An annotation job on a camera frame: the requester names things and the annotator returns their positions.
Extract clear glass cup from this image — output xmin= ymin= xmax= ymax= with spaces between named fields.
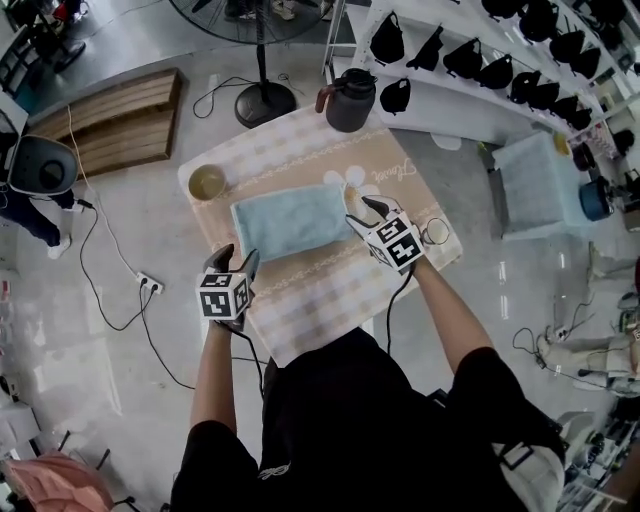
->
xmin=421 ymin=216 xmax=452 ymax=248

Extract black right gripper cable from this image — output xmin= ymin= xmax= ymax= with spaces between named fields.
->
xmin=386 ymin=263 xmax=417 ymax=357

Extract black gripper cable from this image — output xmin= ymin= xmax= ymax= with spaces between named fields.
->
xmin=386 ymin=263 xmax=417 ymax=357
xmin=228 ymin=323 xmax=267 ymax=401

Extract yellowish bowl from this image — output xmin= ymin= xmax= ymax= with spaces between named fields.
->
xmin=187 ymin=163 xmax=228 ymax=202

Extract person's black shirt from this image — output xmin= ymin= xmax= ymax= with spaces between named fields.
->
xmin=169 ymin=327 xmax=567 ymax=512

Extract wooden pallet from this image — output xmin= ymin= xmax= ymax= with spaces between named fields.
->
xmin=28 ymin=66 xmax=185 ymax=180

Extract light blue towel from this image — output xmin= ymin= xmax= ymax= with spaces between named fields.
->
xmin=229 ymin=183 xmax=357 ymax=265

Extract white shelf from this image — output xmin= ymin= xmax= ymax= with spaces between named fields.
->
xmin=323 ymin=0 xmax=640 ymax=147

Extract dark kettle with brown handle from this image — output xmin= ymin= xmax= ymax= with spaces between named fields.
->
xmin=314 ymin=67 xmax=379 ymax=134

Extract person's left forearm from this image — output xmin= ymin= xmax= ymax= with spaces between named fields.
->
xmin=188 ymin=319 xmax=240 ymax=437

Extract beige checked tablecloth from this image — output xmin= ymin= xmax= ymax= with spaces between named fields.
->
xmin=176 ymin=103 xmax=464 ymax=370

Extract white waist pouch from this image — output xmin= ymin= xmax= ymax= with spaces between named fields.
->
xmin=491 ymin=438 xmax=567 ymax=512

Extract white machine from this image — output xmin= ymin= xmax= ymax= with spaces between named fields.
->
xmin=537 ymin=292 xmax=640 ymax=399

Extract black standing fan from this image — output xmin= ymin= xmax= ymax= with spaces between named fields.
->
xmin=167 ymin=0 xmax=347 ymax=130

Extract light blue stool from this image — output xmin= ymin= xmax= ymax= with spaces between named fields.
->
xmin=491 ymin=131 xmax=592 ymax=242

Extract pink cloth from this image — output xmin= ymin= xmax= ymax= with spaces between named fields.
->
xmin=0 ymin=451 xmax=115 ymax=512

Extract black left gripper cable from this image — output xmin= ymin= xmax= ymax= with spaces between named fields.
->
xmin=228 ymin=323 xmax=267 ymax=401

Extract black fan cable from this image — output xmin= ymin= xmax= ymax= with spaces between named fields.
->
xmin=191 ymin=72 xmax=307 ymax=121

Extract person's right forearm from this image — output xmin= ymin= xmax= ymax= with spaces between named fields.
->
xmin=407 ymin=257 xmax=499 ymax=375

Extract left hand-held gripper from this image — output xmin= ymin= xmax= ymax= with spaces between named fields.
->
xmin=194 ymin=243 xmax=262 ymax=334

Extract white power strip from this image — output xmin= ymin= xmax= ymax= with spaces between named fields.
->
xmin=135 ymin=270 xmax=166 ymax=297

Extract white floor cable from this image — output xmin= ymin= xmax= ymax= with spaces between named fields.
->
xmin=66 ymin=103 xmax=143 ymax=277

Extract black floor cable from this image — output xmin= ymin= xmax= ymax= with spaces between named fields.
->
xmin=73 ymin=197 xmax=197 ymax=392

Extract blue pot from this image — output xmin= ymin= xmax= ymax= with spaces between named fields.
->
xmin=578 ymin=176 xmax=615 ymax=223

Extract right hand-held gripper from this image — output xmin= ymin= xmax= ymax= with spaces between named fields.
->
xmin=345 ymin=195 xmax=428 ymax=276

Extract row of black bags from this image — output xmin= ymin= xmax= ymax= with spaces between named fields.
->
xmin=368 ymin=0 xmax=629 ymax=132

